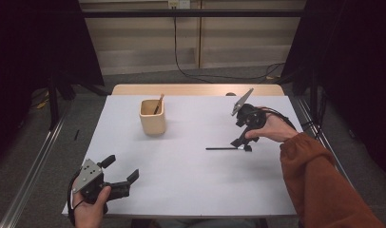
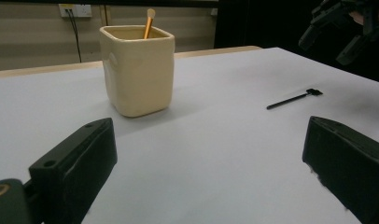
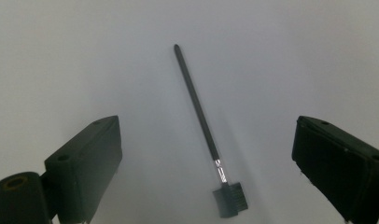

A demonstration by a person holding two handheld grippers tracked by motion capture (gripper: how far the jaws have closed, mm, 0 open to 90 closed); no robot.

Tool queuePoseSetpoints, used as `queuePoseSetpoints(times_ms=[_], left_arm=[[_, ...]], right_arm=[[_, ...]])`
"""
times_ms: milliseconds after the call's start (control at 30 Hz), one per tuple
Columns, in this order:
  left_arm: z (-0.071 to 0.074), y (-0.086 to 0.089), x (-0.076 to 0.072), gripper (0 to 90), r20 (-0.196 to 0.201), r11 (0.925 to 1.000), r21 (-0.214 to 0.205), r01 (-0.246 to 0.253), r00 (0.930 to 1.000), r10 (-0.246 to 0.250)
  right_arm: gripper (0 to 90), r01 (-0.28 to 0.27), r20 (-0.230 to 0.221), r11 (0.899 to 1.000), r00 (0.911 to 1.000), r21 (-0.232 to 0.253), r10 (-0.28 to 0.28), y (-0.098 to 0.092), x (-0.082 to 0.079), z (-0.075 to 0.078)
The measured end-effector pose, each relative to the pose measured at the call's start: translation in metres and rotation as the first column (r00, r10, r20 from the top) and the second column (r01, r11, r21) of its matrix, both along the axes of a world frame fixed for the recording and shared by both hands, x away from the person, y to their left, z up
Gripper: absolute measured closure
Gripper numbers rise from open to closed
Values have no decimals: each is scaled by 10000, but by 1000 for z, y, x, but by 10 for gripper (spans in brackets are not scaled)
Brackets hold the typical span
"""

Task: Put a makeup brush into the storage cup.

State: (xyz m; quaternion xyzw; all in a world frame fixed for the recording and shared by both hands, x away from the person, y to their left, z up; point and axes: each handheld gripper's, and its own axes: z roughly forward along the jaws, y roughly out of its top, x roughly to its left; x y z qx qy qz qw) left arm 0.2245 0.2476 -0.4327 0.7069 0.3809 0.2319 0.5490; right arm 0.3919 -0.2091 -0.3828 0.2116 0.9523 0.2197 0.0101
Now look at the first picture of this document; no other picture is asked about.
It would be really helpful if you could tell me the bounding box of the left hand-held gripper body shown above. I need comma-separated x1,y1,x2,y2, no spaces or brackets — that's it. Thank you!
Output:
71,159,132,205

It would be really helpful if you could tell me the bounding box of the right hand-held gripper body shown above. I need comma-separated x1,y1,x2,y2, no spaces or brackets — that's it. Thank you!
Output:
231,87,268,131

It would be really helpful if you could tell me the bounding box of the black makeup brush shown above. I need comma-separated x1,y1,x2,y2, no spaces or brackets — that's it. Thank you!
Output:
205,144,253,153

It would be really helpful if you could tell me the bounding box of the beige square cup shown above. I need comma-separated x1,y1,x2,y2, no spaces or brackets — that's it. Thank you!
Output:
139,99,167,137

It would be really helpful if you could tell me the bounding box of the orange handled makeup brush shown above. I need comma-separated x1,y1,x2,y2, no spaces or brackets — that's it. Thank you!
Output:
153,93,165,116

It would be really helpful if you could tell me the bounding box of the person's right hand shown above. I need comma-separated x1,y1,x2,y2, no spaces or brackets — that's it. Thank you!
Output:
243,113,298,143

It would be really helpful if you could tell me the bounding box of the person's left hand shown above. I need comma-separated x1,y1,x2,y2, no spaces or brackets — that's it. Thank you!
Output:
71,184,113,228

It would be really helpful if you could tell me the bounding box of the white table cover sheet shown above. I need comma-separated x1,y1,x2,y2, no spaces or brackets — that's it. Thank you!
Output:
62,94,303,219

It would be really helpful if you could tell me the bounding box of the wooden table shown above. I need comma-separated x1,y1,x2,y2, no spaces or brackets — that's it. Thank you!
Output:
110,83,285,97

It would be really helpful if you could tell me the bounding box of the black curtain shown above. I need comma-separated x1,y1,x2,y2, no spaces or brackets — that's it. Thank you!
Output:
0,0,106,160
280,0,386,181

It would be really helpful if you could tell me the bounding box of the left hand-held gripper black cable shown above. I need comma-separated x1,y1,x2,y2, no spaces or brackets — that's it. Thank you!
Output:
67,169,85,226

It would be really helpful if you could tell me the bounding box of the hand-held gripper black cable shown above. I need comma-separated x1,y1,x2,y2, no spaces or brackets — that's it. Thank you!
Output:
67,169,85,226
259,106,298,131

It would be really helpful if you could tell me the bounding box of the right hand-held gripper black cable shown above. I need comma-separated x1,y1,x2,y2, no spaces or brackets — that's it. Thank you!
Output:
259,106,298,131

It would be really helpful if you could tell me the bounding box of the aluminium floor rail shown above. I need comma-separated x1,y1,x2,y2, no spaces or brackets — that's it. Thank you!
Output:
294,96,342,174
0,101,73,228

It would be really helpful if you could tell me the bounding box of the black stand post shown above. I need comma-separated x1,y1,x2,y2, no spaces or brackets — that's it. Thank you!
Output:
309,67,320,123
47,74,61,130

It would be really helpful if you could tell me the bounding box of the black wall cable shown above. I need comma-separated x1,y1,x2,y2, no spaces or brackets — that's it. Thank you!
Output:
172,8,285,82

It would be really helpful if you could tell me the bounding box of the black horizontal frame bar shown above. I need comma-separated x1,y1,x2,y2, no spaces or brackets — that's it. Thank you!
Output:
81,9,307,19

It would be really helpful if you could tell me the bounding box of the white wall outlet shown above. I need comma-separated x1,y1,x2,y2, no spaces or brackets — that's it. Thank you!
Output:
167,0,192,10

